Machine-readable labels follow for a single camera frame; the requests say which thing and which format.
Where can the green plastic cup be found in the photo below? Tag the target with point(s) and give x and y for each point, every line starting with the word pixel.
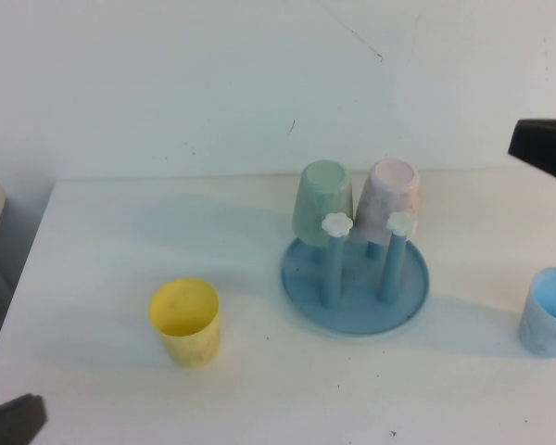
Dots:
pixel 319 199

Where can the blue plastic cup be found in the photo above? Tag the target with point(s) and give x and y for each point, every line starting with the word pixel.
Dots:
pixel 542 334

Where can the pink plastic cup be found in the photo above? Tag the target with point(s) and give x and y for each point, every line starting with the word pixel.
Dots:
pixel 384 194

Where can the yellow plastic cup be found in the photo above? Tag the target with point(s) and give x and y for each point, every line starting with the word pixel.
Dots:
pixel 190 347

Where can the blue cup stand with pegs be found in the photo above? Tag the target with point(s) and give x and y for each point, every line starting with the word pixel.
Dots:
pixel 306 287

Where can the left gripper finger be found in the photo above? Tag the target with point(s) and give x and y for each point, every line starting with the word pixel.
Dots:
pixel 14 424

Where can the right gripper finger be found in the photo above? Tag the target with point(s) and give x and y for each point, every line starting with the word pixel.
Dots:
pixel 547 143

